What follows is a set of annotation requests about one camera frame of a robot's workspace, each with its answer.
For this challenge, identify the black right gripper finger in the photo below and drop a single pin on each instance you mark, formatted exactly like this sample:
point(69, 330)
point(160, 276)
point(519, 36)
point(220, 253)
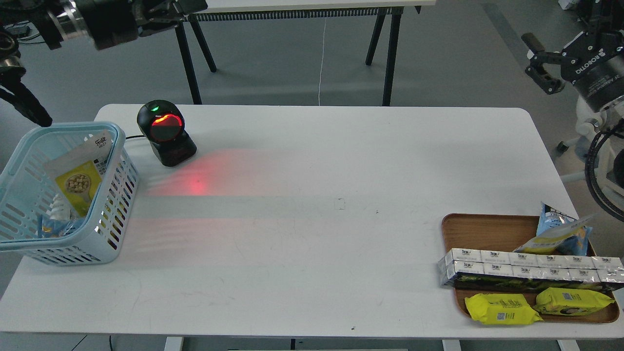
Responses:
point(600, 16)
point(539, 58)

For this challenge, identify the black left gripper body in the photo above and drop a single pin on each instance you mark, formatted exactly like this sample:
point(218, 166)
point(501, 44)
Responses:
point(113, 22)

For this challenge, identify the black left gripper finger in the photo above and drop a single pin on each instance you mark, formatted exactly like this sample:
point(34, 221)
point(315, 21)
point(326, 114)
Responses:
point(186, 7)

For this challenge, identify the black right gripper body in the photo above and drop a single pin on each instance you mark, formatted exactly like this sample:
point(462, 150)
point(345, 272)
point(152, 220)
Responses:
point(595, 69)

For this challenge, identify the yellow white nut snack pouch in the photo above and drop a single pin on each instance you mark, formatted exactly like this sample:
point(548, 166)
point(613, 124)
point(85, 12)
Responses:
point(78, 172)

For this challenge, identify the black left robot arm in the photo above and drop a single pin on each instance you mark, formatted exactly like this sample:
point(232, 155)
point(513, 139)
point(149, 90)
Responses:
point(33, 21)

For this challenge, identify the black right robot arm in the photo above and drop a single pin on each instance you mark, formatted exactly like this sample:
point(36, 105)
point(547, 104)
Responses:
point(603, 170)

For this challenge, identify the light blue plastic basket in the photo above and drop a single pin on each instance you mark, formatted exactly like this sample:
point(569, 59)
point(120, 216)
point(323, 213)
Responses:
point(27, 192)

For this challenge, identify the white snack bag in basket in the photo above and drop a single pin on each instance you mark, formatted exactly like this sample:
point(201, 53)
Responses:
point(60, 209)

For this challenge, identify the blue snack bag in basket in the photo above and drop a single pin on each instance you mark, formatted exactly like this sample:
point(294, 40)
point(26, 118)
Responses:
point(54, 228)

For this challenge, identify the silver boxed snack multipack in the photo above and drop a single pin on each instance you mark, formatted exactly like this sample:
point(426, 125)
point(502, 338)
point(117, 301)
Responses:
point(470, 269)

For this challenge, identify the yellow snack pack right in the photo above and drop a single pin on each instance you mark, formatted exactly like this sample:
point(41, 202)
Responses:
point(571, 302)

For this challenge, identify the yellow snack pack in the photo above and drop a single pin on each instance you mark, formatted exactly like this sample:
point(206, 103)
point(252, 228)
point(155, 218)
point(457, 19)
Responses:
point(571, 302)
point(501, 309)

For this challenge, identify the yellow snack pack left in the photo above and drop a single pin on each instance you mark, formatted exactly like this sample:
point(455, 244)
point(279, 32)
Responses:
point(501, 309)

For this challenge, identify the black barcode scanner red window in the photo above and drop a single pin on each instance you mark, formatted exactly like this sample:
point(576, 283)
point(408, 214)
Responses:
point(162, 123)

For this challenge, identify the background white table black legs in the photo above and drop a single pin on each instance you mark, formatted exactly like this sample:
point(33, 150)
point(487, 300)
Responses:
point(335, 61)

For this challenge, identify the brown wooden tray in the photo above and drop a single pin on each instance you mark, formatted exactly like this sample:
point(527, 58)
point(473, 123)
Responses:
point(504, 233)

